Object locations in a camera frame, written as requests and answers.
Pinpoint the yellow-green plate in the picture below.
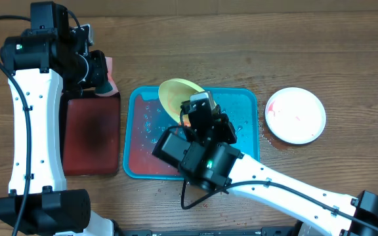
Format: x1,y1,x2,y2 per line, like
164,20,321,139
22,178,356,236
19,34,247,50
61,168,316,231
158,78,206,127

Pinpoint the white plate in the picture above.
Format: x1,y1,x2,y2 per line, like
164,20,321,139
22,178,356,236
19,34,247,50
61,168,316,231
264,87,327,145

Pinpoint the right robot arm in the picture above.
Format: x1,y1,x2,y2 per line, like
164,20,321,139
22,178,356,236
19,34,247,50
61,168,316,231
152,99,378,235

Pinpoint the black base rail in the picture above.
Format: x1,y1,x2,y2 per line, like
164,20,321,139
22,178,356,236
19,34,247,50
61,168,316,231
122,226,300,236

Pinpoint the black tray with red water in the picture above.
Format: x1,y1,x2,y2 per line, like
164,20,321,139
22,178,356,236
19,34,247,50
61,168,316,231
60,90,121,176

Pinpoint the teal plastic tray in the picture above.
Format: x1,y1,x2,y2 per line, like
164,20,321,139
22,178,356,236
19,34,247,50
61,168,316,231
123,86,260,180

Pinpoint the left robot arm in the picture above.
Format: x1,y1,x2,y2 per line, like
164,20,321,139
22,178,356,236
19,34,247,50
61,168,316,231
0,30,121,235

